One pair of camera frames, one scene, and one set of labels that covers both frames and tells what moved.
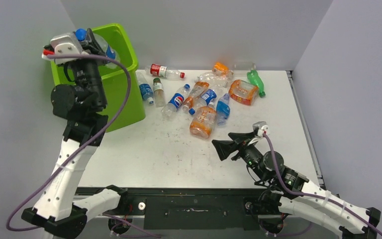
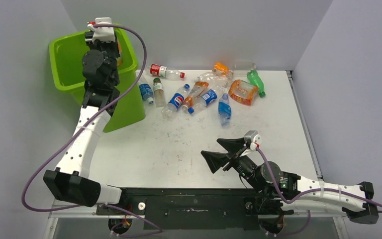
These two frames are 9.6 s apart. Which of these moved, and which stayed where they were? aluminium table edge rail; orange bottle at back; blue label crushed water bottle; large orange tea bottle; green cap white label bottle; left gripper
Moved: left gripper; large orange tea bottle
Stayed: orange bottle at back; green cap white label bottle; blue label crushed water bottle; aluminium table edge rail
